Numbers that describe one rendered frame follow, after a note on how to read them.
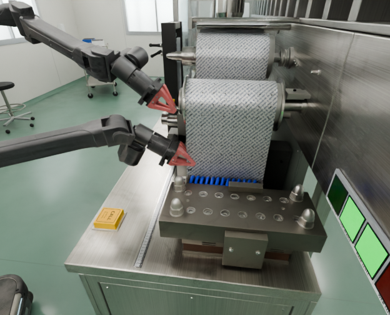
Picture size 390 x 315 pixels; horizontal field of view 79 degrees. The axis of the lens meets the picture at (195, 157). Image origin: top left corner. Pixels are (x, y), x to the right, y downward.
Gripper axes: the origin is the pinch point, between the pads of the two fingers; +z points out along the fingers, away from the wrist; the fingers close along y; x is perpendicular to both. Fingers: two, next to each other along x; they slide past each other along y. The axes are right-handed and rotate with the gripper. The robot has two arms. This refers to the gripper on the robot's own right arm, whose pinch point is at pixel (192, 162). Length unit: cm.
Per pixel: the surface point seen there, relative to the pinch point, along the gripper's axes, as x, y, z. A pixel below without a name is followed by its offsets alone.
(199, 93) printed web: 19.2, -1.1, -8.9
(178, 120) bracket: 6.7, -7.1, -10.0
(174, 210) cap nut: -3.5, 17.9, -0.7
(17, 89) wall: -243, -321, -271
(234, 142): 12.9, 0.3, 6.4
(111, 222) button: -24.9, 12.5, -12.9
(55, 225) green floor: -153, -59, -51
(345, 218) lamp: 23.0, 28.8, 21.0
